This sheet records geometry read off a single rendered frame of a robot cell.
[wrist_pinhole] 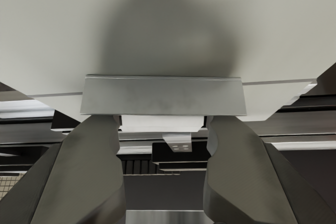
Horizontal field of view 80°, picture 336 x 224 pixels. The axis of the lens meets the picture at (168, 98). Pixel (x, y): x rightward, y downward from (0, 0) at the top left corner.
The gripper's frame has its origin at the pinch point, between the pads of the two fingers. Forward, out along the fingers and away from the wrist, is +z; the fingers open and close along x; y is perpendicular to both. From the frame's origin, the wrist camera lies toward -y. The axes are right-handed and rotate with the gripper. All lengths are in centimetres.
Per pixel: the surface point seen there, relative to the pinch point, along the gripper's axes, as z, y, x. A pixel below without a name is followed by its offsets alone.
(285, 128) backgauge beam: 22.4, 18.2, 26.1
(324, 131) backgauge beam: 20.9, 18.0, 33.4
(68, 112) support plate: 3.1, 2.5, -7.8
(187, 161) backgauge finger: 16.3, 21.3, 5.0
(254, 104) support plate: 1.8, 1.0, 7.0
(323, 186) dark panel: 29, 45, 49
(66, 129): 7.3, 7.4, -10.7
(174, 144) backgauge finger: 11.6, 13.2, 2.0
